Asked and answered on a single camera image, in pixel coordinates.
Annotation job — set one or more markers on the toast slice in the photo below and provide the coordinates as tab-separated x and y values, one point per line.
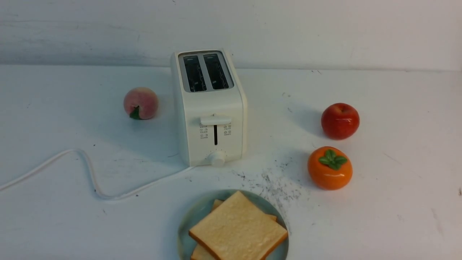
237	231
233	225

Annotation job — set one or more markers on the light blue round plate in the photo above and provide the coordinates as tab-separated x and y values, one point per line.
203	206

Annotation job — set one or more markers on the white two-slot toaster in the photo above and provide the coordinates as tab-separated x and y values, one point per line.
211	108

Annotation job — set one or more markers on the red apple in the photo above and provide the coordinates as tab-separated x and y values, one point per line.
340	121

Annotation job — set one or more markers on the pink peach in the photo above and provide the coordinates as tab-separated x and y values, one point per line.
141	103

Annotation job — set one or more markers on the orange persimmon with green leaf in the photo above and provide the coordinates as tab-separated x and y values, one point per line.
329	168

